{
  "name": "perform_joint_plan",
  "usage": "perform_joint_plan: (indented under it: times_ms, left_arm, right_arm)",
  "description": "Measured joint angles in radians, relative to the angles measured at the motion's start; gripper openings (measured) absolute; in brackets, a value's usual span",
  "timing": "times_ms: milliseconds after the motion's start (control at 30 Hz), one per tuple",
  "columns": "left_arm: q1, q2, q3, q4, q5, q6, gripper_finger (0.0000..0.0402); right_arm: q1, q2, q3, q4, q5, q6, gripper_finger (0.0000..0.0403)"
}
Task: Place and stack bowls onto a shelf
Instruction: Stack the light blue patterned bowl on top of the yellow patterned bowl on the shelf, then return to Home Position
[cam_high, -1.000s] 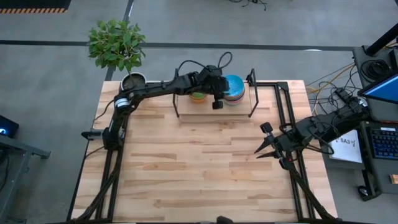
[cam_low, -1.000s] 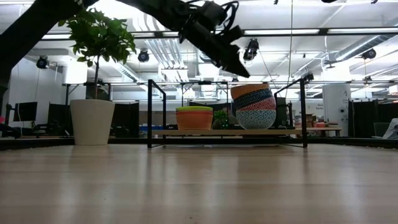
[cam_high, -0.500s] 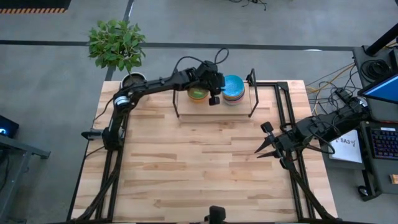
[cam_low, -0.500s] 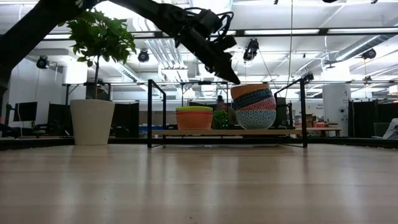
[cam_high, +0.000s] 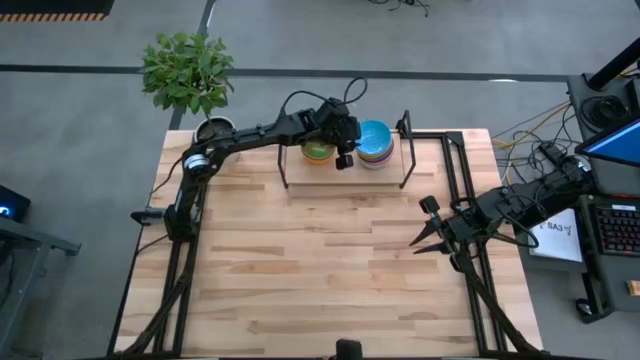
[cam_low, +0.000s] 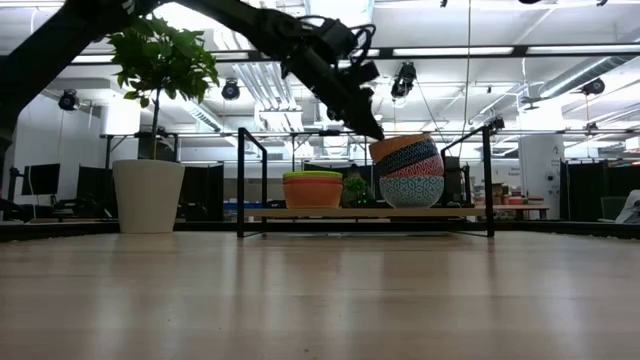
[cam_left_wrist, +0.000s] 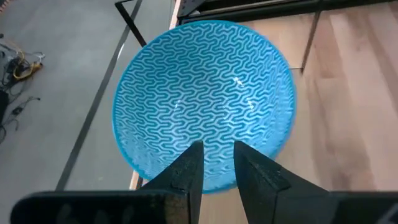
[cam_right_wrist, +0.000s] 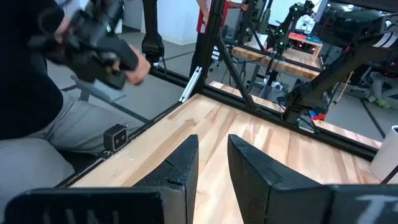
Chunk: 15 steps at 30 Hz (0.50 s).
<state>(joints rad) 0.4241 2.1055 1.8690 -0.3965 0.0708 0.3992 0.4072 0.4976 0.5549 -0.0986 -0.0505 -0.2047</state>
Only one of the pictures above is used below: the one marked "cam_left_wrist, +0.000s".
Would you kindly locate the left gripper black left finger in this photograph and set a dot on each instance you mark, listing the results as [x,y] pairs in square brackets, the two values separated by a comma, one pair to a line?
[174,202]

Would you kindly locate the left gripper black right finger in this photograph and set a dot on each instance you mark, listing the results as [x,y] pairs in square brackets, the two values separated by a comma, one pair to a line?
[273,199]

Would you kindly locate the bowl blue wave pattern orange outside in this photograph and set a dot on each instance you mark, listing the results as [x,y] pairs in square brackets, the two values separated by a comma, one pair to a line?
[202,93]

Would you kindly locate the wooden shelf with black frame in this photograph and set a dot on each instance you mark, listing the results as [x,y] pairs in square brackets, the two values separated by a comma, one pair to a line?
[311,37]

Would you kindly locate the black table frame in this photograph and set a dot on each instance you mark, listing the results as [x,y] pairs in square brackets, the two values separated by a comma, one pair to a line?
[280,11]

